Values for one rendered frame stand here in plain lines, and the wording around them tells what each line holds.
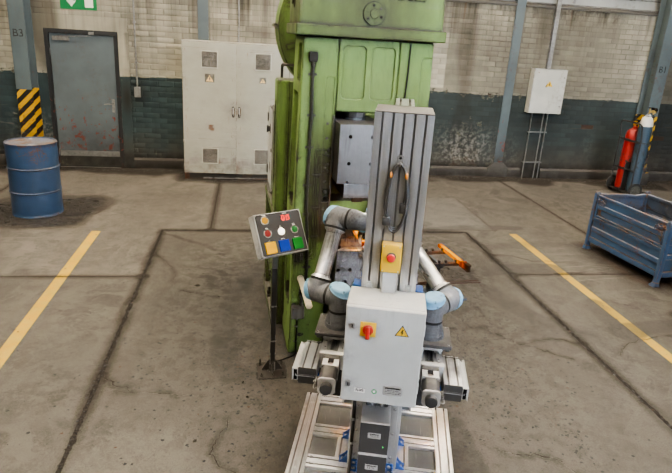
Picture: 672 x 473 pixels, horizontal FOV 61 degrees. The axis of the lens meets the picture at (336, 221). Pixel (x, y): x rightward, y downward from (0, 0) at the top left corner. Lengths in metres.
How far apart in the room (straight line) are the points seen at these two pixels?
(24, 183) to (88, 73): 2.91
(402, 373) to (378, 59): 2.13
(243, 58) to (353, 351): 6.88
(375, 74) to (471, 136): 6.70
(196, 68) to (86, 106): 2.02
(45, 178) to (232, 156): 2.90
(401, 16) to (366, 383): 2.33
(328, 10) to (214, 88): 5.40
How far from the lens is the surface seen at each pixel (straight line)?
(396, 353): 2.53
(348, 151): 3.77
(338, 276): 3.97
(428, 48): 3.97
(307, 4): 3.75
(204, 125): 9.08
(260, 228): 3.62
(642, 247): 6.95
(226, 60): 8.95
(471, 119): 10.42
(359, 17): 3.81
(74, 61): 9.99
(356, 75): 3.86
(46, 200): 7.66
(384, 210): 2.45
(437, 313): 3.03
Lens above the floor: 2.32
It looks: 18 degrees down
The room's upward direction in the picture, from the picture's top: 4 degrees clockwise
